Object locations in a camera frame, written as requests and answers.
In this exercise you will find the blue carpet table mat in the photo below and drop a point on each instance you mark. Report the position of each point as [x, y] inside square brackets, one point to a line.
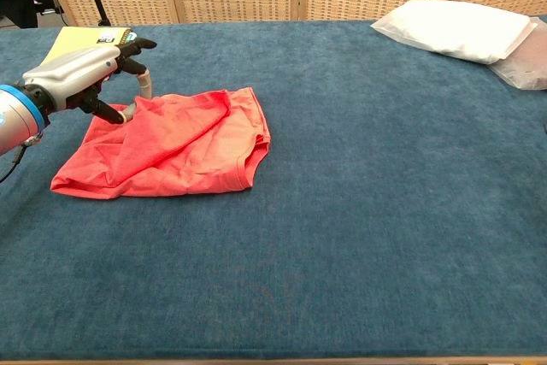
[342, 232]

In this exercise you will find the clear plastic bag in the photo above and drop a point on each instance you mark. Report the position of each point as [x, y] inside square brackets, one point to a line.
[525, 70]

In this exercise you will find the white garment in plastic bag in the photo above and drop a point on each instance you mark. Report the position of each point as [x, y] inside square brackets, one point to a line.
[457, 27]

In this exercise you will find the coral red t-shirt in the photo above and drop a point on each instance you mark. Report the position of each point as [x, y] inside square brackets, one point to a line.
[184, 155]

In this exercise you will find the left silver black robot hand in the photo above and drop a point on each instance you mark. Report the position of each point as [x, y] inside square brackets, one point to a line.
[72, 74]

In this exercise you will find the tan spiral notebook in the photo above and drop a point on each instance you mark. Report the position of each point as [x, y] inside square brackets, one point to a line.
[81, 38]

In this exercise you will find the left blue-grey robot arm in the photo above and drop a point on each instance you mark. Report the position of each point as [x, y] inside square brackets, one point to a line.
[15, 119]

